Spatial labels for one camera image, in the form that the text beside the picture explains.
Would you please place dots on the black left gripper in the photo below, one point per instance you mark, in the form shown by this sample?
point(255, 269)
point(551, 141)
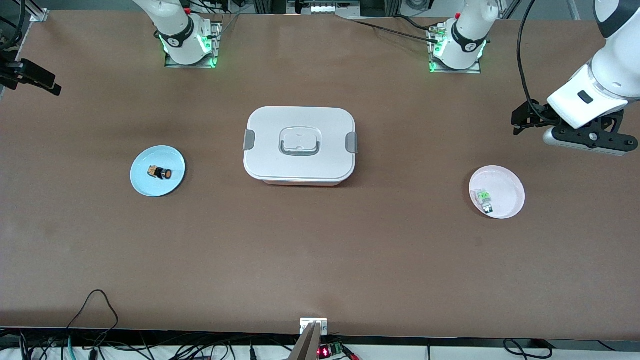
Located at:
point(534, 114)

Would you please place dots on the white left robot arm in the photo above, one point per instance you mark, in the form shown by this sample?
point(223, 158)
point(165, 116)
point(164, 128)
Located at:
point(612, 75)

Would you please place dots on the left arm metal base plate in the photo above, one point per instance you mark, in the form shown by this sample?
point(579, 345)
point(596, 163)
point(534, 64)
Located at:
point(475, 69)

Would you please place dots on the aluminium frame profile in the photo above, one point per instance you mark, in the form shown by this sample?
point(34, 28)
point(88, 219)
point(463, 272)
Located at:
point(36, 11)

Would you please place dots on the green push-button switch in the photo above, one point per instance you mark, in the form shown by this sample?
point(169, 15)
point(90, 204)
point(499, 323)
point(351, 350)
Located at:
point(484, 200)

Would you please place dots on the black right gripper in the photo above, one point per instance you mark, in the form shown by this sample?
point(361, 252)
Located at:
point(20, 72)

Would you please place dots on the grey slanted bar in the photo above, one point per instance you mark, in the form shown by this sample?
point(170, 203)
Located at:
point(306, 345)

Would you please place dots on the white lidded lunch box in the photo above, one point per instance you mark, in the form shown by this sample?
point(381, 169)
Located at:
point(300, 125)

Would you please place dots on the circuit board with red display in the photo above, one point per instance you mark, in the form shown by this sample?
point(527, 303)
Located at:
point(330, 351)

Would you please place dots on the white metal bracket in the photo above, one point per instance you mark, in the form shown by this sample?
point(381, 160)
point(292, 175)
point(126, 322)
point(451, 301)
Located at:
point(306, 324)

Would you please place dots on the pink round plate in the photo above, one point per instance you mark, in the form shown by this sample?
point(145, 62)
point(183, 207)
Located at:
point(505, 182)

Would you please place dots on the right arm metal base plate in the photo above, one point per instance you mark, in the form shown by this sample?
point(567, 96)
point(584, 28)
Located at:
point(215, 45)

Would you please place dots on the white socket strip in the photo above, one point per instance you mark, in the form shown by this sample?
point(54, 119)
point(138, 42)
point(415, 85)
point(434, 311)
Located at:
point(325, 8)

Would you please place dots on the orange and black push-button switch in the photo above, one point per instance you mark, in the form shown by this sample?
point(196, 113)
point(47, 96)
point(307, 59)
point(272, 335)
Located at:
point(161, 173)

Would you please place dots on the light blue round plate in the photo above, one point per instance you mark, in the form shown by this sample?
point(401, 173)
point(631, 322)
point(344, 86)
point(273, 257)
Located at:
point(145, 185)

